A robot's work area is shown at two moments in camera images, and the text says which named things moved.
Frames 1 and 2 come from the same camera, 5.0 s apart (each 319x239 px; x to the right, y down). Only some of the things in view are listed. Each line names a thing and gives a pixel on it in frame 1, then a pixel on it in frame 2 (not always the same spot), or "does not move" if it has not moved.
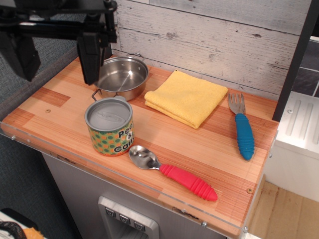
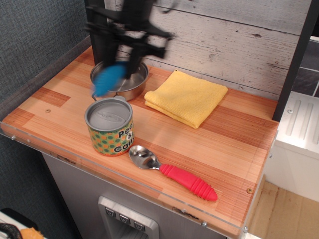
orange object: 31,233 does not move
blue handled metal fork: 243,130 to 106,76
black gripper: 93,46 to 130,27
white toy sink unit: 293,160 does not move
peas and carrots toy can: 110,125 does not move
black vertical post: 295,63 does not move
